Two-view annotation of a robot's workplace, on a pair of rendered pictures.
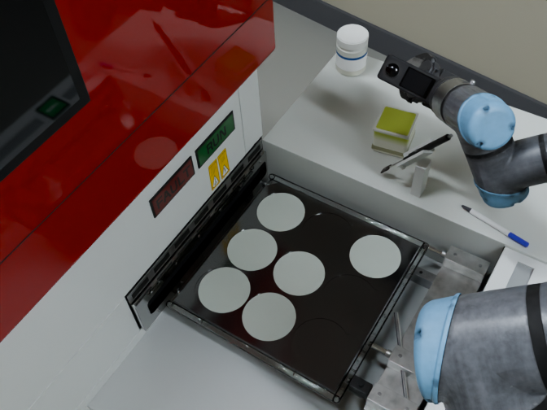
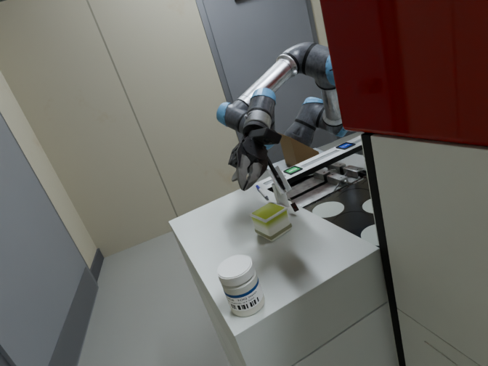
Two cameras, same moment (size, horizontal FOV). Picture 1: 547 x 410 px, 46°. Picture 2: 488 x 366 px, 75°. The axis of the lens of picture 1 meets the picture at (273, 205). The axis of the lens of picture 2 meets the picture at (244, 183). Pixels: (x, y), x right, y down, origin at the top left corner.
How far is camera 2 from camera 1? 1.65 m
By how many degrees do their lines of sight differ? 101
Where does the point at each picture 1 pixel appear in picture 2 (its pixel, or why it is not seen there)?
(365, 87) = not seen: hidden behind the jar
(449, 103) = (268, 106)
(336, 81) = (274, 290)
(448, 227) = not seen: hidden behind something
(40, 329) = not seen: outside the picture
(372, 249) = (327, 211)
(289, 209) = (373, 234)
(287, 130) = (351, 252)
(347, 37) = (243, 261)
